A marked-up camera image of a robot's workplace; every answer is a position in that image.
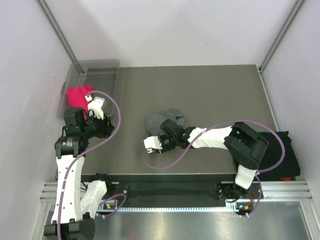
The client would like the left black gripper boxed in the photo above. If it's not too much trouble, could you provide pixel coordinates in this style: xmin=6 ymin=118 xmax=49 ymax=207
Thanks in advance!
xmin=81 ymin=109 xmax=115 ymax=139

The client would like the grey t shirt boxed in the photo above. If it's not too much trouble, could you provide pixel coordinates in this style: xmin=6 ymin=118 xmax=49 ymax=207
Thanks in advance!
xmin=143 ymin=108 xmax=186 ymax=139

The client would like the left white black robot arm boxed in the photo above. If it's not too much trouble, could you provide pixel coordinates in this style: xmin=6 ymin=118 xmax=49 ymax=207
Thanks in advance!
xmin=44 ymin=107 xmax=114 ymax=240

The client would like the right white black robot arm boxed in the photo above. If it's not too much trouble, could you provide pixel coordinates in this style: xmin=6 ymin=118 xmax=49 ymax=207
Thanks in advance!
xmin=156 ymin=119 xmax=269 ymax=198

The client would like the clear plastic bin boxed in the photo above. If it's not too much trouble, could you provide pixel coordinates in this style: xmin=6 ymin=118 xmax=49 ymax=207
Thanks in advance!
xmin=57 ymin=59 xmax=121 ymax=120

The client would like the green folded t shirt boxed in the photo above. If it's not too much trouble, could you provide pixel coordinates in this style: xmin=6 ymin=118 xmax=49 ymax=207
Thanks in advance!
xmin=257 ymin=130 xmax=277 ymax=134

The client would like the red folded t shirt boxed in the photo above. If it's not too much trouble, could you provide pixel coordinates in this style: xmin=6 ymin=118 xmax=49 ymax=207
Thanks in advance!
xmin=279 ymin=177 xmax=291 ymax=181

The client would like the black folded t shirt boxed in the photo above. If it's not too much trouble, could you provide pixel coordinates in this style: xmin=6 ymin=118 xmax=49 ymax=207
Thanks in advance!
xmin=257 ymin=130 xmax=301 ymax=181

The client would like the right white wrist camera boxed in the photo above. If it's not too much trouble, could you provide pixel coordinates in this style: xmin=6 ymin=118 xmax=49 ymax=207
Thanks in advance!
xmin=143 ymin=136 xmax=163 ymax=154

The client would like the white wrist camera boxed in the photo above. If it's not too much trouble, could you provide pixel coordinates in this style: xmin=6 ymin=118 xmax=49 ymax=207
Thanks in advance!
xmin=143 ymin=136 xmax=163 ymax=154
xmin=85 ymin=95 xmax=105 ymax=120

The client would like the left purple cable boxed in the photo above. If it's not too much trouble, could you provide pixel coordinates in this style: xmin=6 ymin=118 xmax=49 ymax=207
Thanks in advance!
xmin=56 ymin=90 xmax=127 ymax=240

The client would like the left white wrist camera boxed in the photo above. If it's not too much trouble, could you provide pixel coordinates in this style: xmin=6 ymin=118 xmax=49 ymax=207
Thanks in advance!
xmin=85 ymin=95 xmax=105 ymax=120

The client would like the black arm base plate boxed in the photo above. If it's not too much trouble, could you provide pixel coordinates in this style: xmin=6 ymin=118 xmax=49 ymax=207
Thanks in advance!
xmin=81 ymin=173 xmax=262 ymax=200

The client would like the slotted grey cable duct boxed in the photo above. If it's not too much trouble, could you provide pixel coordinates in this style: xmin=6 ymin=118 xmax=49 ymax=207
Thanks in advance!
xmin=49 ymin=201 xmax=254 ymax=213

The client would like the aluminium frame rail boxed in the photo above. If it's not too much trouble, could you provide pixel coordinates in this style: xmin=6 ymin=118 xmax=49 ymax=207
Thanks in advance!
xmin=40 ymin=181 xmax=313 ymax=202

